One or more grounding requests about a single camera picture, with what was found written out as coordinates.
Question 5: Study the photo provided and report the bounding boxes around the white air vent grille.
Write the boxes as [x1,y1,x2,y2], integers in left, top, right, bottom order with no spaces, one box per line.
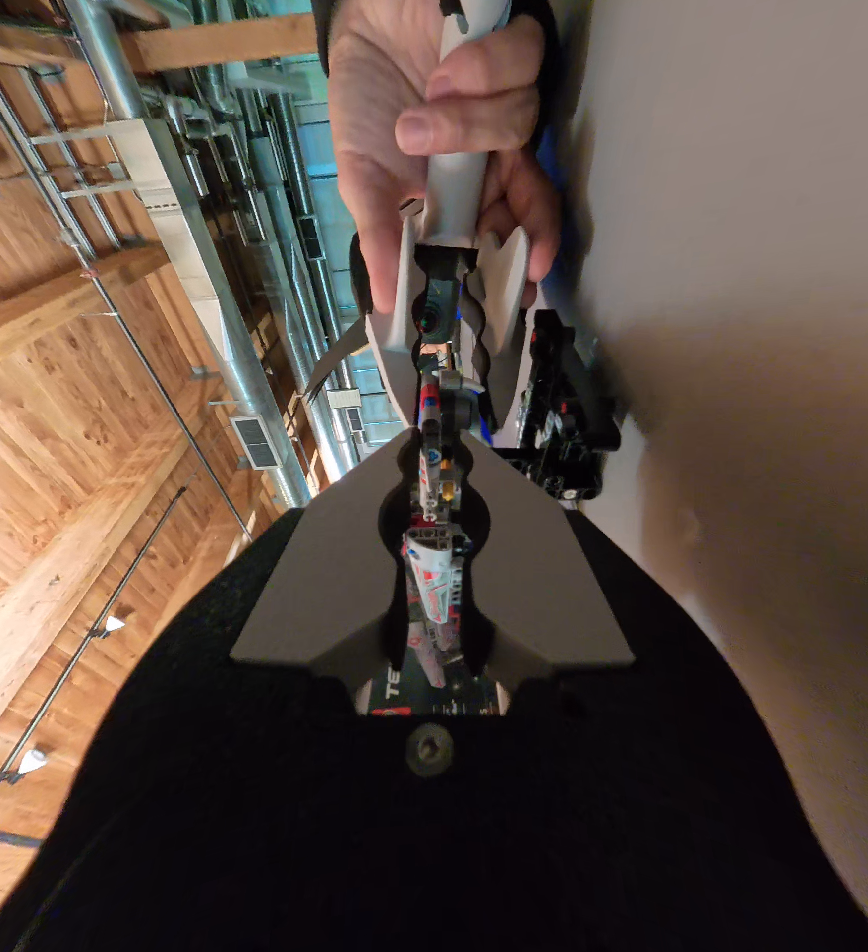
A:
[229,415,288,471]

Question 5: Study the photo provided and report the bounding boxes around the silver ceiling pipe bundle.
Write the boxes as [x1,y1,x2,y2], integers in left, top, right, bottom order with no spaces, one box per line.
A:
[166,0,366,480]

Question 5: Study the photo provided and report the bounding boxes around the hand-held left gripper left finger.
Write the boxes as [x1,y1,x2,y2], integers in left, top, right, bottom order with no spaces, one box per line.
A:
[230,430,416,715]

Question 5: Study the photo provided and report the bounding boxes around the person's right hand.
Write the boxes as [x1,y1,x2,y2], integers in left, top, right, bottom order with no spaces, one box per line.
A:
[328,0,563,313]

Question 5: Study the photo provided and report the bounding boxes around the metal cable tray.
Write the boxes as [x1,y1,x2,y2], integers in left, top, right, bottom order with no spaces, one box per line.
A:
[0,37,154,254]

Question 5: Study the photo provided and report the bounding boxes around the toy brick vehicle model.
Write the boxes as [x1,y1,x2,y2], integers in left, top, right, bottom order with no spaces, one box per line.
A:
[403,308,624,689]

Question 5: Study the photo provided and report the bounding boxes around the white rectangular duct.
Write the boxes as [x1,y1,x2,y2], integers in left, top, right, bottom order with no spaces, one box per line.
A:
[125,120,235,354]

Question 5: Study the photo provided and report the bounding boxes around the dark toy set box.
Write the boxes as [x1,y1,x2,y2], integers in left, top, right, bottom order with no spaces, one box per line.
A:
[355,621,513,716]

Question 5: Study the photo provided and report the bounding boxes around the silver round air duct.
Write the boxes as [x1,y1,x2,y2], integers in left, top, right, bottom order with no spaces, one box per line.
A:
[65,0,314,510]

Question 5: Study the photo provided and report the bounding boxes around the dark grey curved panel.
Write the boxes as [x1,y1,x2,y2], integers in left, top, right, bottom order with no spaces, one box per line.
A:
[302,320,369,400]

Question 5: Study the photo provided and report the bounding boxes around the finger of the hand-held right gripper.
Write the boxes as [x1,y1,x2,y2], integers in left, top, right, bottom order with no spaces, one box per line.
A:
[463,225,550,449]
[365,219,435,431]

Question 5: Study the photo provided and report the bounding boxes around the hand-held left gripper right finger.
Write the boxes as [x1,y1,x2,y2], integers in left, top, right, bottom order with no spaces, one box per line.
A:
[450,430,637,715]

